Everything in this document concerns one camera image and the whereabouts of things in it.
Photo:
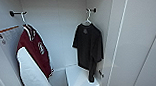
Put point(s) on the grey clothes hanger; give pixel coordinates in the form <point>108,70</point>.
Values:
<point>24,19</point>

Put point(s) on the black t-shirt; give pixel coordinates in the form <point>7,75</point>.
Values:
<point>89,45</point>

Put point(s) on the maroon and white jacket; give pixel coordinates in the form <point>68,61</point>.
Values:
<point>36,54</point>

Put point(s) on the white wardrobe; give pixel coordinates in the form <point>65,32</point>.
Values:
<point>57,36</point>

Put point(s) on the white inner shelf unit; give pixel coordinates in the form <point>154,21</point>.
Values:
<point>80,77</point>

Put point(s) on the small black wall fitting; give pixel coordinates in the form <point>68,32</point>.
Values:
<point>101,74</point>

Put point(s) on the orange clothes hanger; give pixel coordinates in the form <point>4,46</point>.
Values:
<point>7,33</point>

